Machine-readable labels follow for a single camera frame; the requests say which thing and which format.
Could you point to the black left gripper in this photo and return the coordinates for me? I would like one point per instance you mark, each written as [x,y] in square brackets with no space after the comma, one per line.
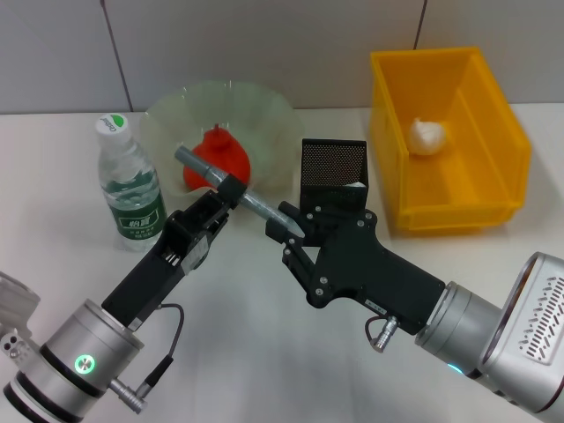
[154,273]

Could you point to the translucent green wavy fruit plate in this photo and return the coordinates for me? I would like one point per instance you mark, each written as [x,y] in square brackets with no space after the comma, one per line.
[264,119]

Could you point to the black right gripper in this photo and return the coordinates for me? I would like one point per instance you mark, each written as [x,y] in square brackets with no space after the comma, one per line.
[365,269]

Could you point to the white paper ball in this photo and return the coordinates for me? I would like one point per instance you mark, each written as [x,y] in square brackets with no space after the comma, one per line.
[427,136]

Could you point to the red-orange toy orange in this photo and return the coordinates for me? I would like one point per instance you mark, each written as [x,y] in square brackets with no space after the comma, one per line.
[229,152]

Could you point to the grey glitter pen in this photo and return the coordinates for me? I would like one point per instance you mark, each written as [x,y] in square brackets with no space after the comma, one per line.
[198,165]

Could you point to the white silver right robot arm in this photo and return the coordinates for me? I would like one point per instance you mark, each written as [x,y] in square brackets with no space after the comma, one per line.
[506,335]

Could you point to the yellow plastic bin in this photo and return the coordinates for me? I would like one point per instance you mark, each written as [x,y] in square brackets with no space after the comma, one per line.
[484,110]

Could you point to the black mesh pen holder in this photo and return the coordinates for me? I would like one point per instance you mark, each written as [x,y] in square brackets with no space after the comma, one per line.
[335,176]

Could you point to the clear green-label water bottle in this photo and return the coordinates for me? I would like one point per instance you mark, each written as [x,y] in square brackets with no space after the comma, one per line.
[134,194]

